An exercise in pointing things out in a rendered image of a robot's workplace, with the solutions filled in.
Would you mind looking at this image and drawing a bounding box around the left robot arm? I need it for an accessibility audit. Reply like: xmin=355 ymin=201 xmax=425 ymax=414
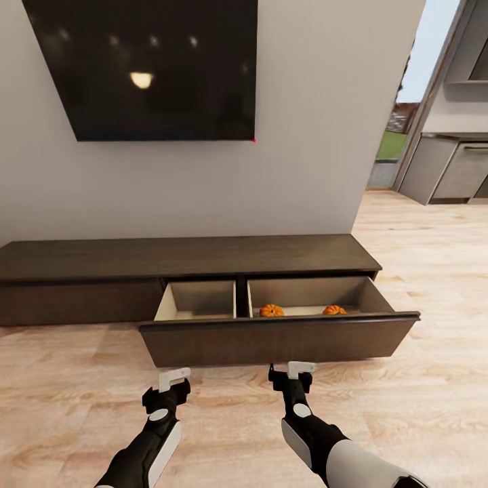
xmin=96 ymin=367 xmax=190 ymax=488

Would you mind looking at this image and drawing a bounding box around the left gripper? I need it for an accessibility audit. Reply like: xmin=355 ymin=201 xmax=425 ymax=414
xmin=142 ymin=378 xmax=190 ymax=414

